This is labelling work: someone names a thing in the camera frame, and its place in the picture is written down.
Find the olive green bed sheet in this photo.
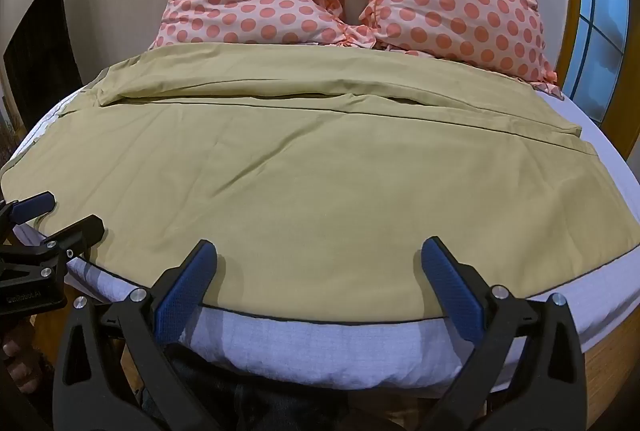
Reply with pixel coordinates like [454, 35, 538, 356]
[0, 42, 640, 328]

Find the person's left hand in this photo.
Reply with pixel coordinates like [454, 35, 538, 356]
[0, 320, 47, 393]

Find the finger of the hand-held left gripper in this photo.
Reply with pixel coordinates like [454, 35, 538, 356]
[0, 191, 57, 227]
[39, 213, 105, 263]

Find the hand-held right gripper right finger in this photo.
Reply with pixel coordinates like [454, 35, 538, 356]
[421, 236, 587, 431]

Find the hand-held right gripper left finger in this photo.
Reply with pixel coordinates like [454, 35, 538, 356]
[52, 239, 219, 431]

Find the window with yellow frame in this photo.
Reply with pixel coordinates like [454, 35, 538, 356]
[552, 0, 632, 128]

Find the bed with white sheet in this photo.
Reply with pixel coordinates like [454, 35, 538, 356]
[10, 83, 640, 394]

